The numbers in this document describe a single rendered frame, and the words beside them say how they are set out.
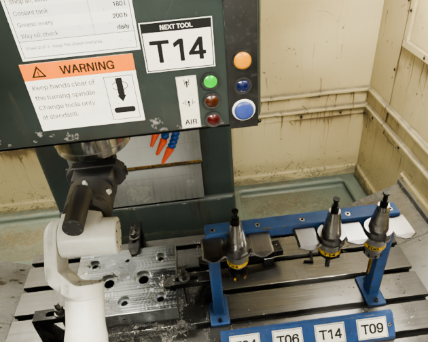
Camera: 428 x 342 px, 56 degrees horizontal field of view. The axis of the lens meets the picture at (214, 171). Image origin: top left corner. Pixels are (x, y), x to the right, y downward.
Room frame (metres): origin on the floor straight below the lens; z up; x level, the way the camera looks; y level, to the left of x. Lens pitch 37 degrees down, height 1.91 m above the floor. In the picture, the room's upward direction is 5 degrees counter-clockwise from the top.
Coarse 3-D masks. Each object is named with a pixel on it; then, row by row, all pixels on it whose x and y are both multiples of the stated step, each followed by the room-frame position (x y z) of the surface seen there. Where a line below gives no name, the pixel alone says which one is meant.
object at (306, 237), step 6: (294, 228) 0.68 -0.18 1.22; (300, 228) 0.68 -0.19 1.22; (306, 228) 0.68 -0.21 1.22; (312, 228) 0.68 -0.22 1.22; (294, 234) 0.66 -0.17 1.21; (300, 234) 0.66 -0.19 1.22; (306, 234) 0.66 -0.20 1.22; (312, 234) 0.66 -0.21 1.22; (300, 240) 0.64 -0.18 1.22; (306, 240) 0.64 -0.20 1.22; (312, 240) 0.64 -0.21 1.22; (318, 240) 0.64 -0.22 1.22; (300, 246) 0.62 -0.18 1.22; (306, 246) 0.62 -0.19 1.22; (312, 246) 0.62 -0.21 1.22; (318, 246) 0.62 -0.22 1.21
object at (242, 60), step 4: (240, 52) 0.55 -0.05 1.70; (244, 52) 0.55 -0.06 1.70; (236, 56) 0.55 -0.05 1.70; (240, 56) 0.55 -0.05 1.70; (244, 56) 0.55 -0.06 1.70; (248, 56) 0.55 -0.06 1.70; (236, 60) 0.55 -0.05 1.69; (240, 60) 0.55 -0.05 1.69; (244, 60) 0.55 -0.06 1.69; (248, 60) 0.55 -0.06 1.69; (236, 64) 0.55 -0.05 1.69; (240, 64) 0.55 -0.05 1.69; (244, 64) 0.55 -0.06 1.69; (248, 64) 0.55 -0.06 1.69; (240, 68) 0.55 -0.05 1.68; (244, 68) 0.55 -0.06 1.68
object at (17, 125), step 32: (0, 0) 0.55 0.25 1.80; (160, 0) 0.56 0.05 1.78; (192, 0) 0.56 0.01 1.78; (0, 32) 0.55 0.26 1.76; (224, 32) 0.56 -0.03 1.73; (0, 64) 0.54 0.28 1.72; (224, 64) 0.56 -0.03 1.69; (0, 96) 0.54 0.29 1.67; (160, 96) 0.55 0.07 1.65; (224, 96) 0.56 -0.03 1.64; (0, 128) 0.54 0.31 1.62; (32, 128) 0.54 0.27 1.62; (96, 128) 0.55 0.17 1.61; (128, 128) 0.55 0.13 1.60; (160, 128) 0.55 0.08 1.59; (192, 128) 0.56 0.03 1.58
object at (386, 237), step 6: (366, 222) 0.67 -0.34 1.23; (366, 228) 0.65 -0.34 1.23; (390, 228) 0.65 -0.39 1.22; (372, 234) 0.63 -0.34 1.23; (378, 234) 0.63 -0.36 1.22; (384, 234) 0.63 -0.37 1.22; (390, 234) 0.63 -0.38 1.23; (372, 240) 0.63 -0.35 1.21; (378, 240) 0.63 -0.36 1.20; (384, 240) 0.63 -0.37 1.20
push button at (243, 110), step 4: (240, 104) 0.55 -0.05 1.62; (244, 104) 0.55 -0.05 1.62; (248, 104) 0.55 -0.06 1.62; (236, 108) 0.55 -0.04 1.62; (240, 108) 0.55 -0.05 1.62; (244, 108) 0.55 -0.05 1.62; (248, 108) 0.55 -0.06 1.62; (252, 108) 0.55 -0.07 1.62; (236, 112) 0.55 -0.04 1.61; (240, 112) 0.55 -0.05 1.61; (244, 112) 0.55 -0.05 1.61; (248, 112) 0.55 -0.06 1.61; (252, 112) 0.55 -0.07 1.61; (236, 116) 0.55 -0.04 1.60; (240, 116) 0.55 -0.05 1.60; (244, 116) 0.55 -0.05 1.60; (248, 116) 0.55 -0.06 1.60
